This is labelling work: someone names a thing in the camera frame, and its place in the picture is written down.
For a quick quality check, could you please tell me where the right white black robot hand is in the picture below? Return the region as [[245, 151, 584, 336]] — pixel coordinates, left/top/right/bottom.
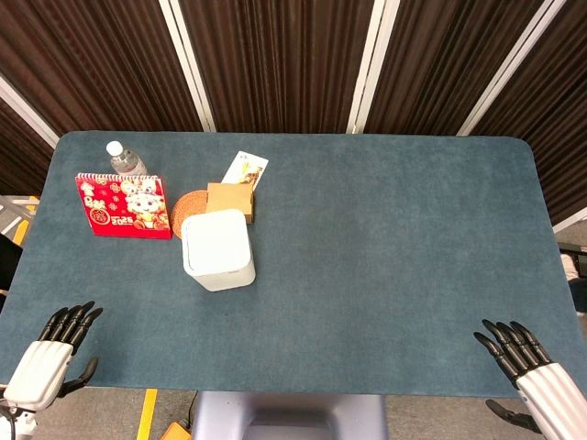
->
[[472, 319, 587, 440]]

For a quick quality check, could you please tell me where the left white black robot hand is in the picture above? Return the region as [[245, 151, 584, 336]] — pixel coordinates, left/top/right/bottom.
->
[[3, 301, 104, 413]]

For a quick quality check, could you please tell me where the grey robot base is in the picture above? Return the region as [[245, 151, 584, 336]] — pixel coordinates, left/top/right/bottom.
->
[[190, 392, 389, 440]]

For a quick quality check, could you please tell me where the white plastic bin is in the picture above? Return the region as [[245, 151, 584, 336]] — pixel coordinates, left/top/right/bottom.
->
[[181, 208, 257, 292]]

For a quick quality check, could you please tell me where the orange box on floor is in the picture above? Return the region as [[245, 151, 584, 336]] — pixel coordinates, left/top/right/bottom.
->
[[160, 421, 193, 440]]

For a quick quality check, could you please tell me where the red desk calendar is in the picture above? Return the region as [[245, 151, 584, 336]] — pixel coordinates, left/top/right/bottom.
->
[[74, 172, 173, 240]]

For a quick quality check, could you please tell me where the round woven rattan coaster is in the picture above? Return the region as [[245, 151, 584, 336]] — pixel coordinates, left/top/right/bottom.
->
[[171, 191, 210, 231]]

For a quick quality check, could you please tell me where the clear plastic water bottle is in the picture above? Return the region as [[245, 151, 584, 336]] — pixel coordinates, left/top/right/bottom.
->
[[105, 140, 148, 177]]

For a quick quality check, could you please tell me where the brown cardboard box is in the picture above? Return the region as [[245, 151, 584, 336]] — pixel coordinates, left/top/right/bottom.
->
[[205, 181, 255, 225]]

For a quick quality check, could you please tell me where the blue felt table mat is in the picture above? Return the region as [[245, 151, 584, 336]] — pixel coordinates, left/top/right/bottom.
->
[[0, 131, 581, 399]]

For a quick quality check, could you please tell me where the white illustrated card pack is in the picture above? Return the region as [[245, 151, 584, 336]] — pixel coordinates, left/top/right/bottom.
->
[[221, 150, 270, 191]]

